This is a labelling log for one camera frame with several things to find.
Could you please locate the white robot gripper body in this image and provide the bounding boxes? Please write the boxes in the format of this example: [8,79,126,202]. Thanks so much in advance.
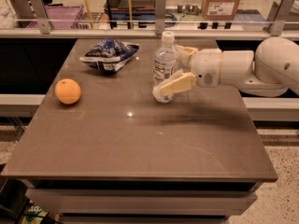
[190,49,222,88]

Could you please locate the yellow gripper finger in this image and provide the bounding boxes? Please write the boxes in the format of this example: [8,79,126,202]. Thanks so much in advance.
[177,45,198,67]
[159,69,196,96]

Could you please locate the clear plastic water bottle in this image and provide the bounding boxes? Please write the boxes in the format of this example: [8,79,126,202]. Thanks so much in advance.
[151,31,180,104]

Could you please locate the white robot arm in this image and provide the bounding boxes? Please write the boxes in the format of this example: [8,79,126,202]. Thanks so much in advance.
[153,37,299,98]

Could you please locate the cardboard box with label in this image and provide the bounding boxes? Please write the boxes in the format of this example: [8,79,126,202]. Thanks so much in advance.
[201,0,240,20]

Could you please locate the blue white chip bag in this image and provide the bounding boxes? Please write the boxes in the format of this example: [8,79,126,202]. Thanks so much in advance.
[79,39,139,74]

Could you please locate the orange fruit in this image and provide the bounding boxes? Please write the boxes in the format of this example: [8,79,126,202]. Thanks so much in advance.
[55,78,81,105]

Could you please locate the purple plastic crate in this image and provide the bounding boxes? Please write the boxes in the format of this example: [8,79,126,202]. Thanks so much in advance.
[26,5,86,30]

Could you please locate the glass railing with metal posts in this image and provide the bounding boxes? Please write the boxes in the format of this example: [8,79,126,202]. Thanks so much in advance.
[0,0,299,41]

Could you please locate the grey table drawer unit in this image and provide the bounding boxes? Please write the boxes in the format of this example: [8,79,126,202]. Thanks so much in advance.
[26,187,257,222]

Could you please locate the green package under table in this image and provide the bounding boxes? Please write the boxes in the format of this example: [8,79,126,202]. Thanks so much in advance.
[21,204,51,224]

